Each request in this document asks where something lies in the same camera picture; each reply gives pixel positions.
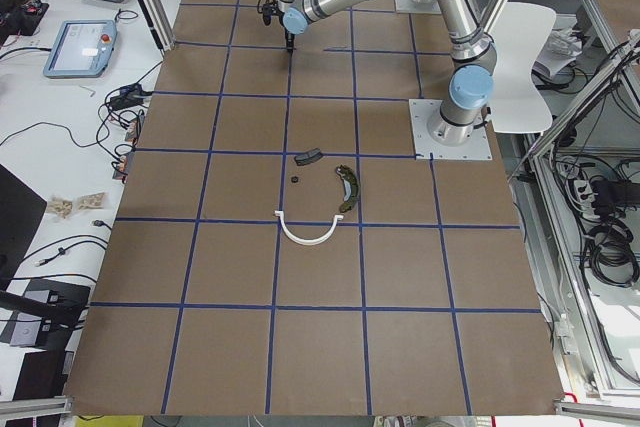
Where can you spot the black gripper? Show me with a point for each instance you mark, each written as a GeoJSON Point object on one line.
{"type": "Point", "coordinates": [289, 37]}

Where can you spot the dark grey brake pad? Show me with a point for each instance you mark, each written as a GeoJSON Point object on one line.
{"type": "Point", "coordinates": [308, 157]}

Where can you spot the olive green brake shoe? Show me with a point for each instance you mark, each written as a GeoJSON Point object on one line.
{"type": "Point", "coordinates": [351, 186]}

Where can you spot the near blue teach pendant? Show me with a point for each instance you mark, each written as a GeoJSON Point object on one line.
{"type": "Point", "coordinates": [82, 49]}

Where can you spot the white plastic chair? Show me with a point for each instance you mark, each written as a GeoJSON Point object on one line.
{"type": "Point", "coordinates": [519, 36]}

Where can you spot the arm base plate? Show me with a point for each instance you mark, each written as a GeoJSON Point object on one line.
{"type": "Point", "coordinates": [429, 7]}
{"type": "Point", "coordinates": [434, 139]}

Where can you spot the white curved plastic bracket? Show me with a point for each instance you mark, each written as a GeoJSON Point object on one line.
{"type": "Point", "coordinates": [307, 239]}

